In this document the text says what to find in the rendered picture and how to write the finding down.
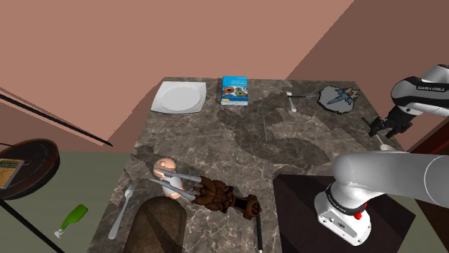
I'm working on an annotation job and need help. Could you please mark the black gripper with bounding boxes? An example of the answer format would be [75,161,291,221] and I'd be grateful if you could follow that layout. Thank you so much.
[367,106,414,139]

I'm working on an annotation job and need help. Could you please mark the dark robot stand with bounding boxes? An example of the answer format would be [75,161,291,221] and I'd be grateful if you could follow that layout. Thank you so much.
[273,174,417,253]

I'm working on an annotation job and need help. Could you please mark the blue book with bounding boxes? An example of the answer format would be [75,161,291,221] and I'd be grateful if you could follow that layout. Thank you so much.
[220,75,249,107]

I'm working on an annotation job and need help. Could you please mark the black pen with white tip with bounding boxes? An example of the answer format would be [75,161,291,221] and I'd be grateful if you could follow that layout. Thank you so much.
[255,213,264,253]

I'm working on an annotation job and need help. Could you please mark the marble table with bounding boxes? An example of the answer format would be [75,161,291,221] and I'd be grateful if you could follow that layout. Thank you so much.
[86,76,405,253]

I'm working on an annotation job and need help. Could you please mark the brown carved tool silver blades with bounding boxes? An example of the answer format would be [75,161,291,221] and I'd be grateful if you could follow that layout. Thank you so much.
[148,167,263,221]

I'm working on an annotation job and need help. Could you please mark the white square plate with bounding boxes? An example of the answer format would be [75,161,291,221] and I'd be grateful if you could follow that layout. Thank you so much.
[150,80,207,115]

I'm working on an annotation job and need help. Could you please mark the baby figure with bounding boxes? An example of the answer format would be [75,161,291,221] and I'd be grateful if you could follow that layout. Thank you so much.
[153,157,186,201]

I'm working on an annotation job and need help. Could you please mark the silver fork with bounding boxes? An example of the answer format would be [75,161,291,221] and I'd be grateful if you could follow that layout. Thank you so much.
[107,180,141,241]

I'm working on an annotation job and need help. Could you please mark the green bottle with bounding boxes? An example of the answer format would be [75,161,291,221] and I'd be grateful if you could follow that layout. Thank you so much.
[53,203,89,239]

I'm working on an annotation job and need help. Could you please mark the round dark side table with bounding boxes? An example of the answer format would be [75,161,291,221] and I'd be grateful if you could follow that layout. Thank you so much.
[0,137,61,201]

